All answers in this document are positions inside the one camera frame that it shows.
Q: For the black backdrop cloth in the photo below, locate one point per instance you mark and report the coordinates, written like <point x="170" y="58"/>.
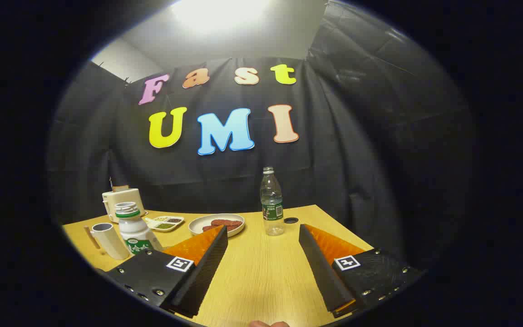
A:
<point x="343" y="172"/>

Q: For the white divided condiment dish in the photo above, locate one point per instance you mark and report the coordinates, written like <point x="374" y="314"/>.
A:
<point x="166" y="223"/>

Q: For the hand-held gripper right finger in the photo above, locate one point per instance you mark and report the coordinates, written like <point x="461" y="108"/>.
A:
<point x="323" y="277"/>

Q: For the wooden table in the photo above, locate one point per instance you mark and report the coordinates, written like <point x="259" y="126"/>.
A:
<point x="261" y="272"/>

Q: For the white round plate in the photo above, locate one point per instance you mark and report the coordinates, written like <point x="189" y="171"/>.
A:
<point x="198" y="225"/>

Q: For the sliced brown meat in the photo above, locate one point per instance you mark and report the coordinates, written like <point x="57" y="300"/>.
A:
<point x="225" y="223"/>

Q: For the black bottle cap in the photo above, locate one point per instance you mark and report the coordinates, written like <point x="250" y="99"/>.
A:
<point x="291" y="220"/>

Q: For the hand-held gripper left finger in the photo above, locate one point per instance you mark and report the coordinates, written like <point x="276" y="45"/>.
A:
<point x="198" y="277"/>

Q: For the white juice bottle green label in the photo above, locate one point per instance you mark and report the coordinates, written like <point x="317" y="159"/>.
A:
<point x="134" y="231"/>

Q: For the clear plastic water bottle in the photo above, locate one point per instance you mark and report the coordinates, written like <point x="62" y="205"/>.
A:
<point x="272" y="200"/>

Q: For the toast slice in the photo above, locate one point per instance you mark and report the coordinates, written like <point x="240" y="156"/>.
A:
<point x="120" y="188"/>

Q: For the cream toaster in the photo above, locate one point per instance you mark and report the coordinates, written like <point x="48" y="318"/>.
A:
<point x="123" y="204"/>

